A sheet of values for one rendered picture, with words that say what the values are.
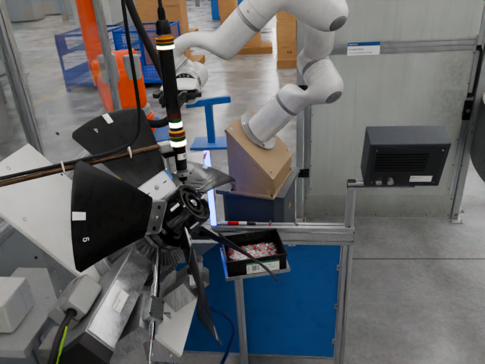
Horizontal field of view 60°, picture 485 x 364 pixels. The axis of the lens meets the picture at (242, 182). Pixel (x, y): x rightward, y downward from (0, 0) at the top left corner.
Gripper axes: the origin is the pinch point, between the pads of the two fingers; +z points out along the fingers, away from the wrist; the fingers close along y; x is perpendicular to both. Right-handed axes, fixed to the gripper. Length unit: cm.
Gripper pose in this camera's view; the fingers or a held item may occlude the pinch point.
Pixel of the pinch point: (172, 100)
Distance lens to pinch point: 113.3
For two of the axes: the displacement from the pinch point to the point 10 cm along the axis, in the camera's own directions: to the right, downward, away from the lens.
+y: -9.9, 0.0, 1.1
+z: -1.0, 4.4, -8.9
